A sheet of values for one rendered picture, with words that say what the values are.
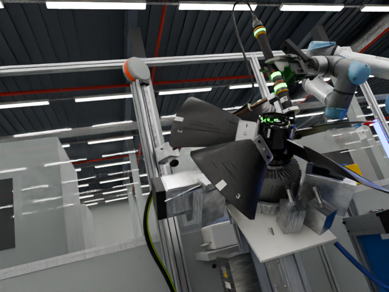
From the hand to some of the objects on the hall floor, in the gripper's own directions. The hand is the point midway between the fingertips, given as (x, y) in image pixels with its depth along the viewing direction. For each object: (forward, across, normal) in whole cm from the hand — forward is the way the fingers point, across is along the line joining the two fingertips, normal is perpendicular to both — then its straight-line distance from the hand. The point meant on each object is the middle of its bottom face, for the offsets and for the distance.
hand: (264, 64), depth 103 cm
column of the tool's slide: (+37, +59, -147) cm, 163 cm away
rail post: (-41, +33, -146) cm, 155 cm away
